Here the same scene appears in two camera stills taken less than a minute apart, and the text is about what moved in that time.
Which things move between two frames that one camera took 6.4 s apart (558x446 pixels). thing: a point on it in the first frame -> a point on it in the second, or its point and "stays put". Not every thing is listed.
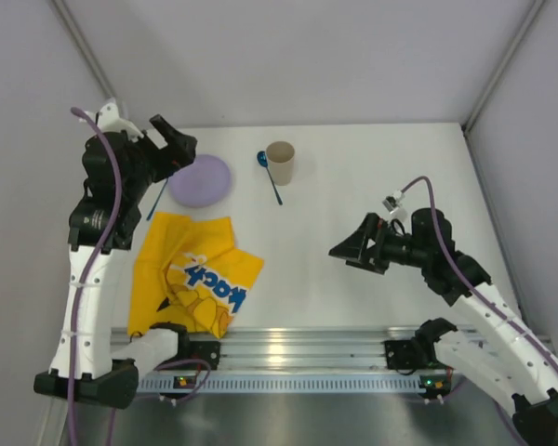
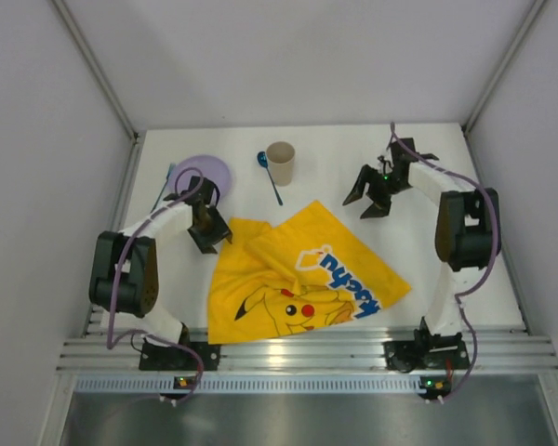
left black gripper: x=160 y=151 -> x=209 y=230
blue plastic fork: x=156 y=200 stays put
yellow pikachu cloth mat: x=189 y=272 -> x=302 y=273
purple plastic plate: x=201 y=184 stays put
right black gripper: x=374 y=246 -> x=376 y=186
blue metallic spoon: x=262 y=160 stays put
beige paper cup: x=280 y=159 stays put
